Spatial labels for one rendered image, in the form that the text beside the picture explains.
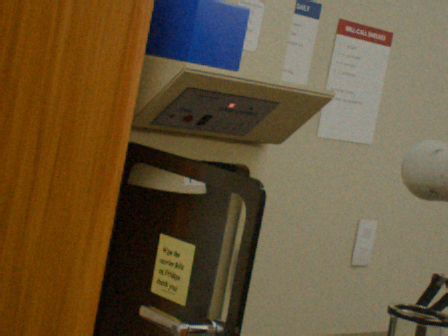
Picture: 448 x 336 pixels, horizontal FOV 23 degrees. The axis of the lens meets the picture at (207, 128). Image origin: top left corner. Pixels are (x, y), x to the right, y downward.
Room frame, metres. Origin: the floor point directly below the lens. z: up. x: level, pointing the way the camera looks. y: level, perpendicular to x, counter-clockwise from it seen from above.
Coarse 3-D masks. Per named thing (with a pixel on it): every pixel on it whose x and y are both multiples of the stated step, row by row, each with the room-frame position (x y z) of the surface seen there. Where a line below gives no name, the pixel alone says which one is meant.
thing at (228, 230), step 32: (128, 160) 1.47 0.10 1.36; (160, 160) 1.41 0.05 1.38; (192, 160) 1.36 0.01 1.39; (128, 192) 1.46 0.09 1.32; (160, 192) 1.40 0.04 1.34; (192, 192) 1.34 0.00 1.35; (224, 192) 1.30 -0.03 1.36; (256, 192) 1.25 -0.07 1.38; (128, 224) 1.45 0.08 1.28; (160, 224) 1.39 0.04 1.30; (192, 224) 1.34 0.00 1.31; (224, 224) 1.29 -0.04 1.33; (256, 224) 1.24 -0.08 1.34; (128, 256) 1.43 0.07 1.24; (224, 256) 1.28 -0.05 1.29; (128, 288) 1.42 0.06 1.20; (192, 288) 1.32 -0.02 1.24; (224, 288) 1.27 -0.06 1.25; (128, 320) 1.41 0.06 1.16; (192, 320) 1.31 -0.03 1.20; (224, 320) 1.26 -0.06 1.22
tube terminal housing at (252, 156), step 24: (264, 0) 1.67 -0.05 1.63; (288, 0) 1.71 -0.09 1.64; (264, 24) 1.67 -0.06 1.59; (288, 24) 1.71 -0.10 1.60; (264, 48) 1.68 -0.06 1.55; (240, 72) 1.65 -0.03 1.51; (264, 72) 1.69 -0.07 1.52; (144, 144) 1.53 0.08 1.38; (168, 144) 1.57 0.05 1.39; (192, 144) 1.60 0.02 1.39; (216, 144) 1.64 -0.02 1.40; (240, 144) 1.67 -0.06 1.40; (264, 144) 1.71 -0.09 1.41; (240, 168) 1.72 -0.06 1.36
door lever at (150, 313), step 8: (144, 304) 1.31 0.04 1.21; (144, 312) 1.30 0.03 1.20; (152, 312) 1.29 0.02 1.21; (160, 312) 1.29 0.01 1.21; (152, 320) 1.29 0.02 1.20; (160, 320) 1.27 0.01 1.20; (168, 320) 1.26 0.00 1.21; (176, 320) 1.26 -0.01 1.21; (208, 320) 1.28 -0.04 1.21; (168, 328) 1.26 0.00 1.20; (176, 328) 1.24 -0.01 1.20; (184, 328) 1.25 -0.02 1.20; (192, 328) 1.26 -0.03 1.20; (200, 328) 1.26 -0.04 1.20; (208, 328) 1.27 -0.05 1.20
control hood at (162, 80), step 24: (144, 72) 1.47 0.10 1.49; (168, 72) 1.43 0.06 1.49; (192, 72) 1.43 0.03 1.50; (216, 72) 1.45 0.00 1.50; (144, 96) 1.46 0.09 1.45; (168, 96) 1.45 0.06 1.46; (264, 96) 1.55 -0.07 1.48; (288, 96) 1.58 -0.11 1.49; (312, 96) 1.61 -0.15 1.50; (144, 120) 1.48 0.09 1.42; (264, 120) 1.61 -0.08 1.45; (288, 120) 1.64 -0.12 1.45
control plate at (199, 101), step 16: (192, 96) 1.47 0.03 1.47; (208, 96) 1.49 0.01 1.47; (224, 96) 1.51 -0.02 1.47; (240, 96) 1.52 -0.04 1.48; (176, 112) 1.49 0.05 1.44; (192, 112) 1.51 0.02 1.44; (208, 112) 1.53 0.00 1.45; (224, 112) 1.54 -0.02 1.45; (240, 112) 1.56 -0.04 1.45; (256, 112) 1.58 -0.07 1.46; (192, 128) 1.55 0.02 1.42; (208, 128) 1.57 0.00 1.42; (224, 128) 1.58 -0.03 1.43; (240, 128) 1.60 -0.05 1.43
